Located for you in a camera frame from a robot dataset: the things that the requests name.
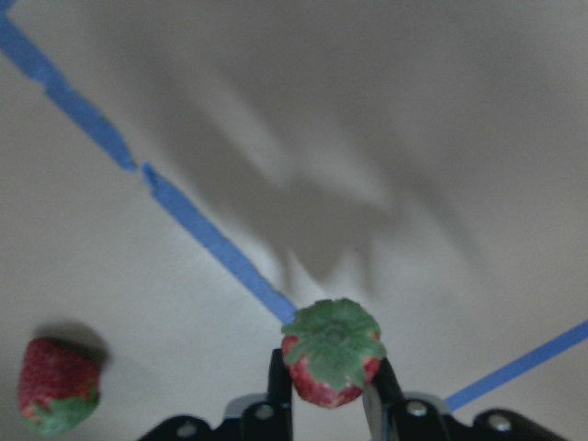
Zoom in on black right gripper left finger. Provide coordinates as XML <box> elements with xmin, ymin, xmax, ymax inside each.
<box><xmin>267</xmin><ymin>348</ymin><xmax>292</xmax><ymax>410</ymax></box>

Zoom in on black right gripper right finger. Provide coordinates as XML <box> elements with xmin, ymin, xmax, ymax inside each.
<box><xmin>362</xmin><ymin>358</ymin><xmax>404</xmax><ymax>412</ymax></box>

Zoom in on red strawberry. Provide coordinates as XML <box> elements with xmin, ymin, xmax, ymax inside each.
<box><xmin>17</xmin><ymin>338</ymin><xmax>100</xmax><ymax>437</ymax></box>
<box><xmin>281</xmin><ymin>299</ymin><xmax>387</xmax><ymax>409</ymax></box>

